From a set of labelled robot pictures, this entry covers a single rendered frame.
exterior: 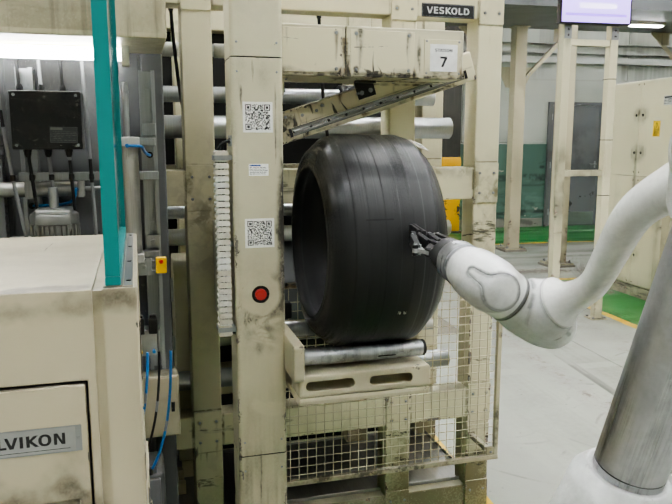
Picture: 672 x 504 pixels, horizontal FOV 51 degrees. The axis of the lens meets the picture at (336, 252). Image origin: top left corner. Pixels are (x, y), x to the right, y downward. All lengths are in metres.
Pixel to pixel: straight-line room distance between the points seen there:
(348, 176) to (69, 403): 0.96
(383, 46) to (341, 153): 0.50
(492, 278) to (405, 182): 0.52
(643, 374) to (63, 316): 0.75
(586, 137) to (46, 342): 12.20
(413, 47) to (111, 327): 1.48
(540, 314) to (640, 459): 0.41
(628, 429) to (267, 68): 1.19
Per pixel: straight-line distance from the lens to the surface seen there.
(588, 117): 12.87
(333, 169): 1.73
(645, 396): 1.02
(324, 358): 1.82
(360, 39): 2.13
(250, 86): 1.78
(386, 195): 1.69
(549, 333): 1.41
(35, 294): 0.94
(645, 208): 1.17
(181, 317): 2.59
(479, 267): 1.30
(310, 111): 2.21
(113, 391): 0.97
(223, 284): 1.81
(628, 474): 1.08
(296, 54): 2.08
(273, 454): 1.97
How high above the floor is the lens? 1.45
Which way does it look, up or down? 9 degrees down
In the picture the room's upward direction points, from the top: straight up
